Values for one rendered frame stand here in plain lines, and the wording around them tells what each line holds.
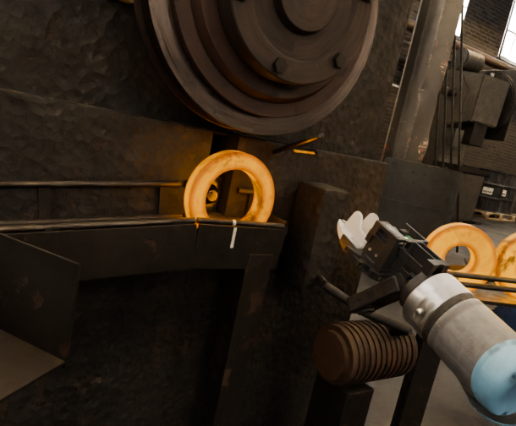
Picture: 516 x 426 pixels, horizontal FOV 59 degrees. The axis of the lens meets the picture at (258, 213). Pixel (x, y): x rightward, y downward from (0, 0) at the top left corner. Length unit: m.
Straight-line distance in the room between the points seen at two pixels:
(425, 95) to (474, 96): 3.61
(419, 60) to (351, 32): 4.52
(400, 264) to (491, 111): 8.29
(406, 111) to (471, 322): 4.73
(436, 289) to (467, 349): 0.09
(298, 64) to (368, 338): 0.56
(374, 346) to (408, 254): 0.35
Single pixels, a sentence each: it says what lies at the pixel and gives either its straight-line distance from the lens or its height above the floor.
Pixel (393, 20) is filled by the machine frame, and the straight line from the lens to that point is 1.28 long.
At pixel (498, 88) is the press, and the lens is 9.00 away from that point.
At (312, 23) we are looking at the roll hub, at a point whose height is 1.07.
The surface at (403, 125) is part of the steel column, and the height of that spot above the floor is 1.23.
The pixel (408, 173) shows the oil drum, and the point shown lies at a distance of 3.47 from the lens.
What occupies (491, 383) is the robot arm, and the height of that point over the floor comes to 0.67.
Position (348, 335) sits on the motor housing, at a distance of 0.97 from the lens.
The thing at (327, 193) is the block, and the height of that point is 0.79.
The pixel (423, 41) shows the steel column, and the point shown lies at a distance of 5.42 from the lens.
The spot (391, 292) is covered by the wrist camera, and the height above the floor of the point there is 0.70.
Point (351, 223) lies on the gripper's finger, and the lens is 0.78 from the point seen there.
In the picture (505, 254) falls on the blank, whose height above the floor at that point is 0.74.
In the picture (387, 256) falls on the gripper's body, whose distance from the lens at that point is 0.70.
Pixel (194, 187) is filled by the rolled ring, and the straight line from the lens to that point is 0.83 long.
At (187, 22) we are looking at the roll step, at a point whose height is 1.03.
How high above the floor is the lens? 0.89
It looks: 10 degrees down
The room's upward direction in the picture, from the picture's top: 12 degrees clockwise
